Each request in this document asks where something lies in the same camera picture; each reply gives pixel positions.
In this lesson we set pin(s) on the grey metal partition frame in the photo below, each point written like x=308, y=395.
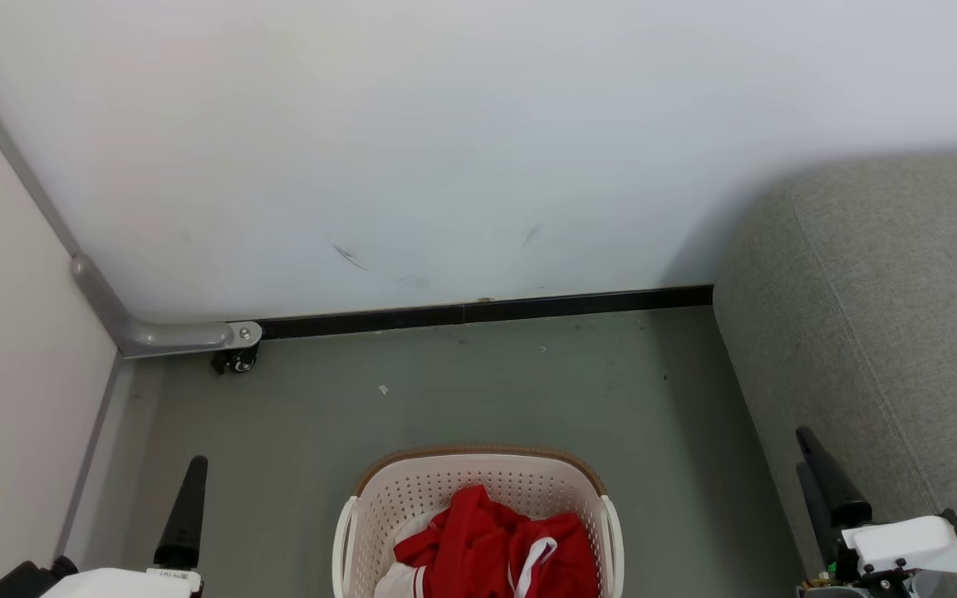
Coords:
x=154, y=335

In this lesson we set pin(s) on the cream plastic laundry basket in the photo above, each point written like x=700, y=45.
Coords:
x=478, y=473

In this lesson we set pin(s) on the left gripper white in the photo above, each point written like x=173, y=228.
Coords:
x=125, y=585

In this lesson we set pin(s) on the black baseboard strip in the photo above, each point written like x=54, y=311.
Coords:
x=487, y=312

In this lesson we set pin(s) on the small black caster wheel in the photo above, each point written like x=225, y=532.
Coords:
x=239, y=360

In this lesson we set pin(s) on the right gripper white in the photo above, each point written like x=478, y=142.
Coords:
x=910, y=544

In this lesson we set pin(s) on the grey fabric sofa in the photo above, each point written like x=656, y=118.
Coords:
x=877, y=316

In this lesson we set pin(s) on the red and white garment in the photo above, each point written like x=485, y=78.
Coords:
x=487, y=548

